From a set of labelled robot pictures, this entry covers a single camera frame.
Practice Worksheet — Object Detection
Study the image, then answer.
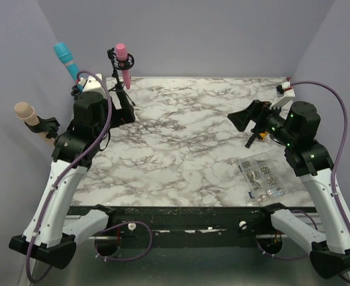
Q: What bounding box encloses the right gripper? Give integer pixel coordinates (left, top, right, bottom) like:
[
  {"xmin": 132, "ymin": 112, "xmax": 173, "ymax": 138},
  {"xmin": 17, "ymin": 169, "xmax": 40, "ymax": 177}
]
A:
[{"xmin": 229, "ymin": 98, "xmax": 297, "ymax": 146}]

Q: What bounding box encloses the black clip mic stand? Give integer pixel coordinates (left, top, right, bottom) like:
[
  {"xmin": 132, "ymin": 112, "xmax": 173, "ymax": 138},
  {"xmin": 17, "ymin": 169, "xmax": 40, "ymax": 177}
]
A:
[{"xmin": 24, "ymin": 116, "xmax": 60, "ymax": 139}]

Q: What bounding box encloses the blue microphone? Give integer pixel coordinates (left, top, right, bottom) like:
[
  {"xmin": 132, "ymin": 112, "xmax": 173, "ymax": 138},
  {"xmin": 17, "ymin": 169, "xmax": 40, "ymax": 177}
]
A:
[{"xmin": 53, "ymin": 42, "xmax": 83, "ymax": 91}]

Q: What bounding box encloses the beige microphone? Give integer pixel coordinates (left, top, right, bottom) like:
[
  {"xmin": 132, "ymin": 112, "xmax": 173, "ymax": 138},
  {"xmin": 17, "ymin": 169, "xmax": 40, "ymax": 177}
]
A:
[{"xmin": 14, "ymin": 102, "xmax": 54, "ymax": 147}]

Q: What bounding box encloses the black shock-mount mic stand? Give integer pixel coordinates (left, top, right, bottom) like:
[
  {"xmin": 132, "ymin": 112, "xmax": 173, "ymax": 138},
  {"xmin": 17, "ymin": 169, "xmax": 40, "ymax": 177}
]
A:
[{"xmin": 71, "ymin": 85, "xmax": 83, "ymax": 101}]

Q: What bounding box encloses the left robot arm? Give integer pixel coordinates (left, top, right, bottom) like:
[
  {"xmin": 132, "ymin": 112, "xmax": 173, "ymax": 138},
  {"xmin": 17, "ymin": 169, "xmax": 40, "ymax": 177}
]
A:
[{"xmin": 9, "ymin": 91, "xmax": 116, "ymax": 269}]

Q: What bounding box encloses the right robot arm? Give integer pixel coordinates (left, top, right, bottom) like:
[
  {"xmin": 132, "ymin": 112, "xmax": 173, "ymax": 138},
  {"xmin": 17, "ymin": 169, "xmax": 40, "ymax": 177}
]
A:
[{"xmin": 227, "ymin": 100, "xmax": 350, "ymax": 279}]

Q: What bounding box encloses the black tripod mic stand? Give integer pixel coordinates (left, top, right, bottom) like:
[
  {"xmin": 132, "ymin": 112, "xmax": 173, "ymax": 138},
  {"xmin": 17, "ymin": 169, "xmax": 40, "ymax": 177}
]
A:
[{"xmin": 107, "ymin": 47, "xmax": 136, "ymax": 106}]

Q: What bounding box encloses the pink microphone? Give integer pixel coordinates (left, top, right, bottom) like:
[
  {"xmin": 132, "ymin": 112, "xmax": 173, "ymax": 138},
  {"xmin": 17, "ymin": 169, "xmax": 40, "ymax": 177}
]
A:
[{"xmin": 115, "ymin": 43, "xmax": 131, "ymax": 89}]

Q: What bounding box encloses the clear plastic parts box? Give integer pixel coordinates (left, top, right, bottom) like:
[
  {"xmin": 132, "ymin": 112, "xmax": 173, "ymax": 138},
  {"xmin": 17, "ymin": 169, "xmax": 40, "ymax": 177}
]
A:
[{"xmin": 239, "ymin": 153, "xmax": 288, "ymax": 206}]

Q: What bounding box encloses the orange handled tool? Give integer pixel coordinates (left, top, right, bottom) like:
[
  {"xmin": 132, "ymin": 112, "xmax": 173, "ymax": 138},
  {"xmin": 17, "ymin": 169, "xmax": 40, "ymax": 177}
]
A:
[{"xmin": 245, "ymin": 132, "xmax": 268, "ymax": 148}]

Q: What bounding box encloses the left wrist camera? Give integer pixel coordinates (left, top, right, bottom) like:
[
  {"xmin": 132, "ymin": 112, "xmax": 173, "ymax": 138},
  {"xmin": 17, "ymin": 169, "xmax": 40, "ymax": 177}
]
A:
[{"xmin": 76, "ymin": 75, "xmax": 107, "ymax": 98}]

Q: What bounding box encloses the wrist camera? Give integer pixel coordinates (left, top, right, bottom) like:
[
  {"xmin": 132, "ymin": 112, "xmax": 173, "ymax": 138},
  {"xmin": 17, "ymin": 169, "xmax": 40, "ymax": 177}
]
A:
[
  {"xmin": 270, "ymin": 81, "xmax": 295, "ymax": 109},
  {"xmin": 76, "ymin": 75, "xmax": 107, "ymax": 98}
]

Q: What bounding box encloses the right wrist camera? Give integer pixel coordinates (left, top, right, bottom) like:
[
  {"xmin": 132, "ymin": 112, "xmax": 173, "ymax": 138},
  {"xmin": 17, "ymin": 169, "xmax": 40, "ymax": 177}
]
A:
[{"xmin": 270, "ymin": 81, "xmax": 295, "ymax": 109}]

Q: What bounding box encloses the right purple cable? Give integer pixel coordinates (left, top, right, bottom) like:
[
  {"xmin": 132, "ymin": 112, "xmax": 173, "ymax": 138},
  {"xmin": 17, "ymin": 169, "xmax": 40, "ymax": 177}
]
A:
[{"xmin": 287, "ymin": 80, "xmax": 350, "ymax": 286}]

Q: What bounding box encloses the purple cable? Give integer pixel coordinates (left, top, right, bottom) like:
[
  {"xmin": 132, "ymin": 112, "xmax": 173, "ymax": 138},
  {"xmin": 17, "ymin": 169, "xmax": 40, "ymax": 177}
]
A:
[
  {"xmin": 24, "ymin": 70, "xmax": 113, "ymax": 284},
  {"xmin": 287, "ymin": 80, "xmax": 350, "ymax": 286}
]

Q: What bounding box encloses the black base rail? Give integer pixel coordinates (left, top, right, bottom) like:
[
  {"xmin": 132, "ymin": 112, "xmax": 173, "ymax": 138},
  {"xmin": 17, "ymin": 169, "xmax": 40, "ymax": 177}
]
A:
[{"xmin": 93, "ymin": 203, "xmax": 284, "ymax": 248}]

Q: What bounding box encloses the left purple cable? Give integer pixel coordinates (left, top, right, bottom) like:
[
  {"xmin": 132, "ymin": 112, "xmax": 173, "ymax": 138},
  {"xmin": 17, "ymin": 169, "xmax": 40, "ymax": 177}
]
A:
[{"xmin": 24, "ymin": 70, "xmax": 113, "ymax": 284}]

